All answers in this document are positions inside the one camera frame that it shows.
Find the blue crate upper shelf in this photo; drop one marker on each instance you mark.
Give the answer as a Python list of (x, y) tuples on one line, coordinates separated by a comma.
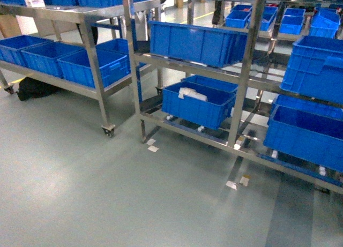
[(210, 46)]

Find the white plastic bag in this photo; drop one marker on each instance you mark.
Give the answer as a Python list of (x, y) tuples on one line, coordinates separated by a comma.
[(184, 91)]

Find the blue crate with white bag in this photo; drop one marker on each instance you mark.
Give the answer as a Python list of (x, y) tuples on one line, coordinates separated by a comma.
[(209, 113)]

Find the blue crate trolley right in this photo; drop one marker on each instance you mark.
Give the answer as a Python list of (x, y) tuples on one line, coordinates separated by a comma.
[(113, 67)]

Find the blue crate trolley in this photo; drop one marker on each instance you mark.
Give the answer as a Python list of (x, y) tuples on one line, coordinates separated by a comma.
[(43, 58), (113, 67), (11, 48)]

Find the blue crate trolley middle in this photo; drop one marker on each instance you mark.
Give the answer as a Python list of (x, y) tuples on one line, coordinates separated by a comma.
[(43, 58)]

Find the blue crate right lower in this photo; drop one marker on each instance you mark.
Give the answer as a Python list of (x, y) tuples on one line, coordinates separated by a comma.
[(307, 136)]

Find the black bag on floor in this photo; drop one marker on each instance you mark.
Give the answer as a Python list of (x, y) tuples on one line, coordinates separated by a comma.
[(30, 88)]

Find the blue crate right upper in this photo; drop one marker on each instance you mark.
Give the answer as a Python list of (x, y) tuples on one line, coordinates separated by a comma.
[(314, 69)]

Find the blue crate trolley left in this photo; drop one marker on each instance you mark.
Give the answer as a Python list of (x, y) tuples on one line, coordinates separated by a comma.
[(11, 48)]

